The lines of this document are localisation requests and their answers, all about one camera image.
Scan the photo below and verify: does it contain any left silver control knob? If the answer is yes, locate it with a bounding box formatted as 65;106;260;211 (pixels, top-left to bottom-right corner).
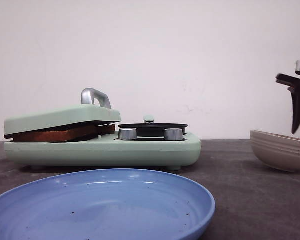
118;127;138;141

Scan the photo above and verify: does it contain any white bread slice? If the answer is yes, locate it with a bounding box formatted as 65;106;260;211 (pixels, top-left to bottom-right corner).
12;124;99;144
95;124;116;136

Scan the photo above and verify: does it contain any breakfast maker hinged lid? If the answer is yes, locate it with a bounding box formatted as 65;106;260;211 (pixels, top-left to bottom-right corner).
4;88;121;139

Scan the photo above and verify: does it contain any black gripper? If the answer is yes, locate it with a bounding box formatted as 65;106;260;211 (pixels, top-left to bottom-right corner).
276;60;300;134

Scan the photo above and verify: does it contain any silver control knob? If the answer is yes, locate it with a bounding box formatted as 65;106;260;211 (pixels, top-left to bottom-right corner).
118;127;138;141
164;128;184;142

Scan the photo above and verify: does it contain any black round frying pan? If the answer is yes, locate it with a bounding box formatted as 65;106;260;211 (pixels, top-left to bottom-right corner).
118;122;188;137

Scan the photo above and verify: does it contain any right silver control knob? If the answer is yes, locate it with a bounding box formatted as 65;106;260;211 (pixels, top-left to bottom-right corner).
164;128;184;142

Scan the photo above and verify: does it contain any beige ribbed bowl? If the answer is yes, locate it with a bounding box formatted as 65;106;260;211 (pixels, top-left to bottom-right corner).
250;130;300;172

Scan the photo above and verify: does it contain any mint green breakfast maker base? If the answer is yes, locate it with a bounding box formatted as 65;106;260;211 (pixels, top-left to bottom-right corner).
4;132;202;170

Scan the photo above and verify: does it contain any blue round plate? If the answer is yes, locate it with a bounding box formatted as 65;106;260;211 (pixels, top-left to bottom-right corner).
0;169;216;240

